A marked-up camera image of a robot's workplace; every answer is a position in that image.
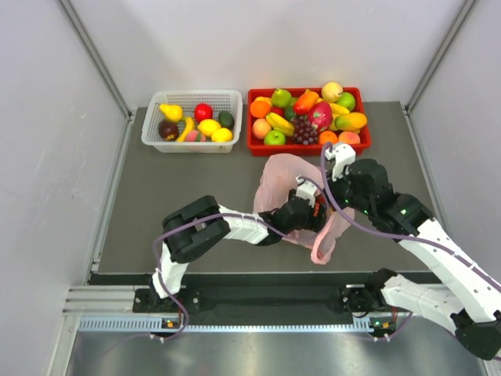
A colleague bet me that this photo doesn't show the pink peach in basket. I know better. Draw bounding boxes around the pink peach in basket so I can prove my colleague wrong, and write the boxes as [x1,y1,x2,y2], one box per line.
[185,130,207,143]

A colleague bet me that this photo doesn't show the orange fruit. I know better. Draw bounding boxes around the orange fruit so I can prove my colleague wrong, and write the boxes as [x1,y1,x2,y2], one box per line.
[249,100,272,118]
[318,130,338,145]

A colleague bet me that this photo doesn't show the yellow green mango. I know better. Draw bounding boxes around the yellow green mango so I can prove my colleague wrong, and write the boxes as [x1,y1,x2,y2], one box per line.
[334,112,368,132]

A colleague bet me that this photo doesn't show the yellow lemon lower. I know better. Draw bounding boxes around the yellow lemon lower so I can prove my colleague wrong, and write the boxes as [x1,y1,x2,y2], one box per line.
[211,128,233,143]

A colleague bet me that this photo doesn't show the green apple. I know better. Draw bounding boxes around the green apple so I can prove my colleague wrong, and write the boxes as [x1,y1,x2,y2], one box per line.
[263,129,287,146]
[336,92,356,112]

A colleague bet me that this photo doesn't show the yellow pear in basket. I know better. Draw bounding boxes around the yellow pear in basket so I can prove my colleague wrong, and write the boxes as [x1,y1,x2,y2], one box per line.
[159,103,184,123]

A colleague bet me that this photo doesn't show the yellow banana in tray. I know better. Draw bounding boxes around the yellow banana in tray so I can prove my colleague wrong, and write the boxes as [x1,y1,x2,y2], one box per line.
[329,103,350,115]

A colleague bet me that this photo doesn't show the yellow starfruit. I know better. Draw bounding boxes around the yellow starfruit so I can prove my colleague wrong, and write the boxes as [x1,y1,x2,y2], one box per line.
[265,112,294,137]

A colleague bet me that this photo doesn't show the grey slotted cable duct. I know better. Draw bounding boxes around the grey slotted cable duct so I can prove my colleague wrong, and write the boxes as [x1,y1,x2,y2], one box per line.
[78,316,374,334]

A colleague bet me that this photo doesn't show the orange fruit lower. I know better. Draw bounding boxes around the orange fruit lower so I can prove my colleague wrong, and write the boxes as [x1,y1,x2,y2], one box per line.
[318,130,338,145]

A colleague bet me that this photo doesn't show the pink plastic bag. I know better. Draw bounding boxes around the pink plastic bag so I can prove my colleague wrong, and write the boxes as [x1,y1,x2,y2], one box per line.
[254,154,350,265]

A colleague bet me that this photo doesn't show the peach in tray left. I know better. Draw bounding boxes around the peach in tray left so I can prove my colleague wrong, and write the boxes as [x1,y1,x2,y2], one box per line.
[251,118,272,140]

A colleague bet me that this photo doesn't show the white plastic basket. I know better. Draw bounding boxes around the white plastic basket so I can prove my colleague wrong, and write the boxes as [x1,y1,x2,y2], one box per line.
[141,89,243,154]

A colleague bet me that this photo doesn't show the orange fruit upper left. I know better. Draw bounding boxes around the orange fruit upper left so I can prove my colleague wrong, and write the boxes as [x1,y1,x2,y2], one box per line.
[249,100,272,118]

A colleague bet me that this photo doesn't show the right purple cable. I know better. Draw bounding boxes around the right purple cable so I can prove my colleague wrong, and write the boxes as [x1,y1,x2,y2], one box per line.
[319,141,501,341]

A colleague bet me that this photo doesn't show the yellow lemon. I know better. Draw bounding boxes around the yellow lemon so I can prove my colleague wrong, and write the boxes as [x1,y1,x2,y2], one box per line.
[197,119,221,138]
[211,128,233,143]

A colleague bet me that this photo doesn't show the red apple in basket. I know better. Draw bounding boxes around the red apple in basket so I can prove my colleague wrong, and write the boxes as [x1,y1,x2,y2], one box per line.
[194,103,213,122]

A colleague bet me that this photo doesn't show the yellow lemon upper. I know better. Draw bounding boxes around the yellow lemon upper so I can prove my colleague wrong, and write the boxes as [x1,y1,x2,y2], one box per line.
[197,119,221,138]

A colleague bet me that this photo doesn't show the peach in tray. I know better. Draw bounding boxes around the peach in tray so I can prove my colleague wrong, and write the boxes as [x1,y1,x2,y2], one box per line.
[338,131,361,145]
[251,118,272,140]

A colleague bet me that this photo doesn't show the red plastic tray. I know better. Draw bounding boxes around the red plastic tray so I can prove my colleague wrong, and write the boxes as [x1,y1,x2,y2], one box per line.
[247,87,372,157]

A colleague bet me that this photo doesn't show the yellow banana in basket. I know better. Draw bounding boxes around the yellow banana in basket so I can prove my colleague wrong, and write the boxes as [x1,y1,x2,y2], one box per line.
[176,117,195,143]

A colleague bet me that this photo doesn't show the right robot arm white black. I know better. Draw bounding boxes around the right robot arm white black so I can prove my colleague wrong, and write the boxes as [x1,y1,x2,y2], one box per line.
[341,159,500,360]

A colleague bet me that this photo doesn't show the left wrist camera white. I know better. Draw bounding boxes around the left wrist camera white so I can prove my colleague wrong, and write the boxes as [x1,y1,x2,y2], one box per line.
[295,176,317,208]

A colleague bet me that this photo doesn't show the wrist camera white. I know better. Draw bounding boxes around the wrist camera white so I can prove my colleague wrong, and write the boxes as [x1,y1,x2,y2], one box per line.
[295,176,317,208]
[323,143,356,182]

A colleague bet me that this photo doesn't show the yellow pear in tray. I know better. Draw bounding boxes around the yellow pear in tray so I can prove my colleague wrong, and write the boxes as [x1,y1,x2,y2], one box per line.
[321,81,344,103]

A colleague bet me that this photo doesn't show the peach in tray right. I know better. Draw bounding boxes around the peach in tray right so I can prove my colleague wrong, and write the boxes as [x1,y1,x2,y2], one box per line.
[338,131,361,145]

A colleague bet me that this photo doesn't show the purple grapes in tray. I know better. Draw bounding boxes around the purple grapes in tray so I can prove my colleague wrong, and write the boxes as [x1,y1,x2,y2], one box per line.
[291,116,319,146]

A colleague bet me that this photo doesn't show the green apple upper right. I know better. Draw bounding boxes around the green apple upper right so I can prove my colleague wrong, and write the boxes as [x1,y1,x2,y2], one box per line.
[336,92,356,112]

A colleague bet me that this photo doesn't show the red orange mango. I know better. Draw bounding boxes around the red orange mango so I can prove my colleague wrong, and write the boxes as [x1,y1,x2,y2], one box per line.
[293,89,319,115]

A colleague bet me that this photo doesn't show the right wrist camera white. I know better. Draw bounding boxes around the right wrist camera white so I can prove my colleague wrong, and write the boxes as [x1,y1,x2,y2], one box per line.
[323,143,356,182]

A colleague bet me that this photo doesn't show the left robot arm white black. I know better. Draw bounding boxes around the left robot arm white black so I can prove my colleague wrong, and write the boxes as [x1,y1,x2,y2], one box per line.
[150,193,328,311]

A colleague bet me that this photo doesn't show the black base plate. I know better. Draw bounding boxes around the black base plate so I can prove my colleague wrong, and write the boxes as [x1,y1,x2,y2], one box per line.
[133,284,386,315]

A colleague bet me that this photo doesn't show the green pear in tray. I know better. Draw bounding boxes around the green pear in tray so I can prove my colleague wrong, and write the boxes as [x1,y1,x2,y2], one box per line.
[271,88,292,108]

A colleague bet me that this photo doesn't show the green apple lower left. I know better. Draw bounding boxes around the green apple lower left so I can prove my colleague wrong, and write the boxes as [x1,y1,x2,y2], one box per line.
[263,129,287,146]

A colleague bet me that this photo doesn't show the dark purple mangosteen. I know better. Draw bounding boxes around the dark purple mangosteen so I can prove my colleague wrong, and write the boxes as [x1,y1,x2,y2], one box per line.
[157,120,179,142]

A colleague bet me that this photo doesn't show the dark green avocado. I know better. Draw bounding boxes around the dark green avocado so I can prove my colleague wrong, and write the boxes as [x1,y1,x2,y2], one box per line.
[218,110,235,129]

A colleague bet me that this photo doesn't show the pink dragon fruit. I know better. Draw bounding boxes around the pink dragon fruit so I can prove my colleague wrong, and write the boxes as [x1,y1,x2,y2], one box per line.
[307,101,333,132]

